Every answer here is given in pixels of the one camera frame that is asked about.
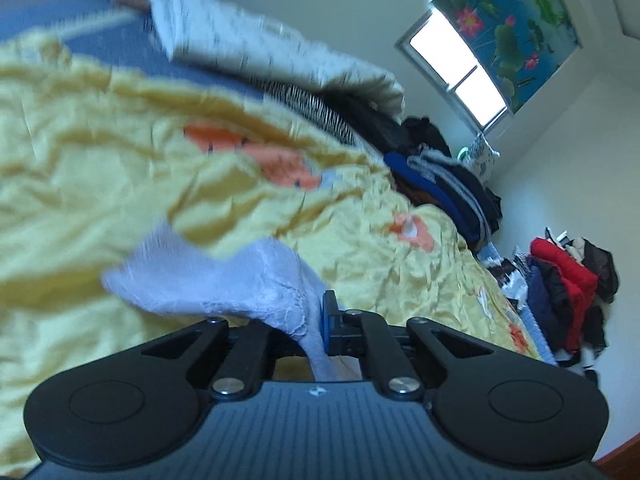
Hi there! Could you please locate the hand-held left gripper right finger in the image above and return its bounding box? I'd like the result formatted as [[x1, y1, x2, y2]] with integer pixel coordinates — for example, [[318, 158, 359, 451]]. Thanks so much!
[[322, 290, 497, 402]]

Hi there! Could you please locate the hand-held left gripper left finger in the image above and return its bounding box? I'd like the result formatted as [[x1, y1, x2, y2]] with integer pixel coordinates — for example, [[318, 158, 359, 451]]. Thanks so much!
[[141, 318, 274, 401]]

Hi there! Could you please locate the lavender knit top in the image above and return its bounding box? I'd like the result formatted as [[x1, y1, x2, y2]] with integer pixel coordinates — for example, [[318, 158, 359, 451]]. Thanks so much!
[[102, 224, 342, 382]]

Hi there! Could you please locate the blue folded garment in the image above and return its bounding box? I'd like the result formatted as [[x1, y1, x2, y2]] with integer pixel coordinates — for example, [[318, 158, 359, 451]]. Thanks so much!
[[383, 152, 467, 222]]

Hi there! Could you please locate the white plastic bag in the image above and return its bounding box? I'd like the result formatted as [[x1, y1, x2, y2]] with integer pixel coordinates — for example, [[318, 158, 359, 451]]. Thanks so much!
[[499, 274, 531, 303]]

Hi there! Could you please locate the grey folded garment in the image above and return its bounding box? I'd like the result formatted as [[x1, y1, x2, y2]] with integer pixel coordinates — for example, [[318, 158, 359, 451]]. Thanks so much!
[[407, 149, 503, 248]]

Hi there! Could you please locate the black garment heap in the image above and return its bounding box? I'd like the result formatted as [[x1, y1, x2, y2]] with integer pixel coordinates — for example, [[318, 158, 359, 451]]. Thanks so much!
[[324, 89, 452, 162]]

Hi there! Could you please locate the navy padded jacket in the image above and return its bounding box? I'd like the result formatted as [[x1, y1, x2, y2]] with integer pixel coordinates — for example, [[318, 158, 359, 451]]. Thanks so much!
[[524, 265, 567, 352]]

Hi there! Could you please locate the black white striped cloth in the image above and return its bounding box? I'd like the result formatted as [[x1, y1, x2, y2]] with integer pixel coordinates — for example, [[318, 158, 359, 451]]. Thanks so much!
[[249, 77, 362, 149]]

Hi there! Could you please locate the grey patterned cushion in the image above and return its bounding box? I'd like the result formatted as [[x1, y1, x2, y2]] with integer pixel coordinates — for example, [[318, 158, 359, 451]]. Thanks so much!
[[469, 132, 501, 182]]

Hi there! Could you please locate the red jacket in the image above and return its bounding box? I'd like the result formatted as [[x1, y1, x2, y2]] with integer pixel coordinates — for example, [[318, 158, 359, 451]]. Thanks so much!
[[529, 237, 599, 354]]

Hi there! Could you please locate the yellow printed bedsheet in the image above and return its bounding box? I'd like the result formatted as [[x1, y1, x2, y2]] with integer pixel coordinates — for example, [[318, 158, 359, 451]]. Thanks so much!
[[0, 29, 545, 479]]

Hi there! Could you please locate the black jacket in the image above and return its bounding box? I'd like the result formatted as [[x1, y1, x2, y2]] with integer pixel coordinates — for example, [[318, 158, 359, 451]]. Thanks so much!
[[580, 239, 621, 305]]

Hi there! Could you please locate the window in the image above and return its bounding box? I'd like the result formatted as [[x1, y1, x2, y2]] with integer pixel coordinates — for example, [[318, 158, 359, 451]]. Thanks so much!
[[397, 9, 509, 129]]

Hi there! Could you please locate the white patterned quilt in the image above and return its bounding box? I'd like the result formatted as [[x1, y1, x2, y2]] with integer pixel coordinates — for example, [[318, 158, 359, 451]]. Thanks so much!
[[147, 0, 407, 122]]

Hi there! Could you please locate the lotus print window blind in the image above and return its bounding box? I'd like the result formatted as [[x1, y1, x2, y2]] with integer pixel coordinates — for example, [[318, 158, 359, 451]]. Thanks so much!
[[432, 0, 584, 114]]

